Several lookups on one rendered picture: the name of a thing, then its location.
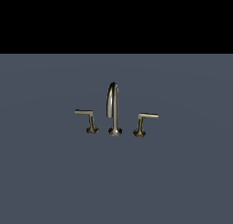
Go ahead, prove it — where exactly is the brass faucet spout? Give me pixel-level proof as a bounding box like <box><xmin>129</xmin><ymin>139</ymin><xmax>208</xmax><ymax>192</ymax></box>
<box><xmin>106</xmin><ymin>81</ymin><xmax>124</xmax><ymax>137</ymax></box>

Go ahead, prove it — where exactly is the brass faucet lever handle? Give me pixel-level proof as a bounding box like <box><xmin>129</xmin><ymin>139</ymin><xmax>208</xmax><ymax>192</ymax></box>
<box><xmin>132</xmin><ymin>112</ymin><xmax>159</xmax><ymax>138</ymax></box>
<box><xmin>74</xmin><ymin>108</ymin><xmax>100</xmax><ymax>135</ymax></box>

